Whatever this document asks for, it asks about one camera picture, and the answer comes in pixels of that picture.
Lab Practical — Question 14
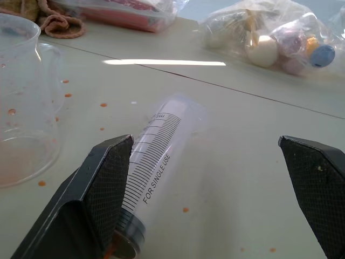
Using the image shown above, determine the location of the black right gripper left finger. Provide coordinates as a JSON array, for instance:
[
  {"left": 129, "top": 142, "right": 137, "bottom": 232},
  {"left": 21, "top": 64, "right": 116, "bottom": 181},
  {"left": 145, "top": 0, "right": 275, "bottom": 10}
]
[{"left": 10, "top": 134, "right": 135, "bottom": 259}]

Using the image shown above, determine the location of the plastic bag with red contents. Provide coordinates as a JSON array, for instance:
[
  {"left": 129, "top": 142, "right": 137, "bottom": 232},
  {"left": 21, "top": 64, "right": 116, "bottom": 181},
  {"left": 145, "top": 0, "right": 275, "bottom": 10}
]
[{"left": 50, "top": 0, "right": 187, "bottom": 33}]

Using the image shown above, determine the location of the orange crumpled cloth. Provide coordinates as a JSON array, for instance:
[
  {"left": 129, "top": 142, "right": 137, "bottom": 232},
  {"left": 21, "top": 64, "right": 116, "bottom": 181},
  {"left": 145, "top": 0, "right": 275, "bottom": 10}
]
[{"left": 0, "top": 0, "right": 86, "bottom": 40}]

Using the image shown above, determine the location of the clear plastic syringe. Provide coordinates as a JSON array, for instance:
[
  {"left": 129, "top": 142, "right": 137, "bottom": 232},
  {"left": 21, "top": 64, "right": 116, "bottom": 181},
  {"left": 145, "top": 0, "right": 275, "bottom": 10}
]
[{"left": 103, "top": 93, "right": 210, "bottom": 259}]

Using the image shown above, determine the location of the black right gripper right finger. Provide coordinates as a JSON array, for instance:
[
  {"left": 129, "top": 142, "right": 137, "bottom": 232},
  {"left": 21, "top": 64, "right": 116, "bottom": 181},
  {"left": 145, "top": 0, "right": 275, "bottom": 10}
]
[{"left": 278, "top": 135, "right": 345, "bottom": 259}]

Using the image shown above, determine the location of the clear bag of small toys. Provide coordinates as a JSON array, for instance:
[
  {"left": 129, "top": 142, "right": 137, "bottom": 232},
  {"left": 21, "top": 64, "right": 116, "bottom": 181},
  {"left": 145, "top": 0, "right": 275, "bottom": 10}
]
[{"left": 198, "top": 0, "right": 345, "bottom": 78}]

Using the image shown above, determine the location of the clear plastic beaker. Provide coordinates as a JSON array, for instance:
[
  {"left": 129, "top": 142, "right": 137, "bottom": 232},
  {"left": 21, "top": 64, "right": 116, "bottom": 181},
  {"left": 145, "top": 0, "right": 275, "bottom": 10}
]
[{"left": 0, "top": 12, "right": 65, "bottom": 189}]

